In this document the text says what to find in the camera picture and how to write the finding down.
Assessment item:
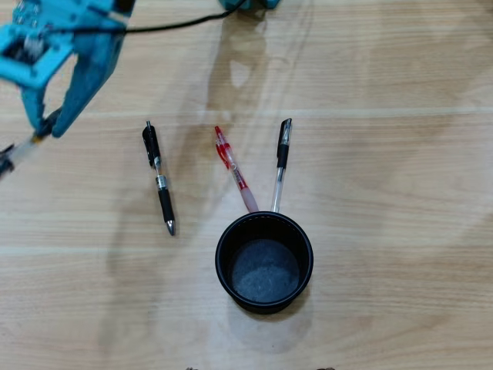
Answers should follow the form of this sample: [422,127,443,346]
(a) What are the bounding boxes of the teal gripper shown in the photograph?
[11,0,136,139]

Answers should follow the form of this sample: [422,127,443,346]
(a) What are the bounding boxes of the grey clear retractable pen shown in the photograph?
[0,130,43,182]

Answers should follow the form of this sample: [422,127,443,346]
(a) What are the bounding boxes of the black retractable pen silver tip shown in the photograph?
[141,120,178,237]

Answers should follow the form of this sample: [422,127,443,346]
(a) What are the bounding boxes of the red retractable pen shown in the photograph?
[213,125,260,214]

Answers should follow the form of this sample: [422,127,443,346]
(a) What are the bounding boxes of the clear stick pen black cap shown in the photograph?
[270,117,293,214]

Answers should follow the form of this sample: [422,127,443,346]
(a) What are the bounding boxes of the teal robot base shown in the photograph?
[218,0,281,12]

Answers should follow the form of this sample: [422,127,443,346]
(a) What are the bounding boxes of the black round pen holder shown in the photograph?
[214,210,315,316]

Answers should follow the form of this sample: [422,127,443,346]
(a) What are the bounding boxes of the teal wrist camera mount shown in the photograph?
[0,23,74,92]

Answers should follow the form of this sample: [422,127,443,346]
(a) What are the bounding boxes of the black camera cable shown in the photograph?
[122,0,250,35]

